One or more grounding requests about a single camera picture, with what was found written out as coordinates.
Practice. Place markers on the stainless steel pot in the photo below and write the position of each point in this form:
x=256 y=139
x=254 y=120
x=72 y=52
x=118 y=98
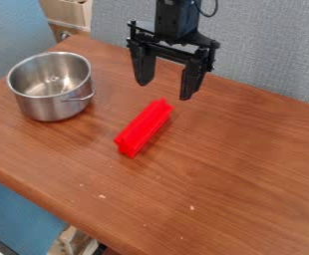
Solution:
x=53 y=85

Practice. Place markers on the red plastic block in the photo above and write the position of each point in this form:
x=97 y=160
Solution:
x=143 y=128

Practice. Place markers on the white frame under table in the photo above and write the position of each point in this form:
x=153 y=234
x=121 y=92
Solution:
x=74 y=242

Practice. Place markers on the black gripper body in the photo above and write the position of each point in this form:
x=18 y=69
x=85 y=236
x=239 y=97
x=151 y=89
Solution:
x=172 y=34

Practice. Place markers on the beige wooden cabinet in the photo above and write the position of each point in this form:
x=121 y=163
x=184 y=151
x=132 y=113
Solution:
x=69 y=17

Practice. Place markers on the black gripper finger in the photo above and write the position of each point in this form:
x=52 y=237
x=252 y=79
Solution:
x=144 y=62
x=193 y=73

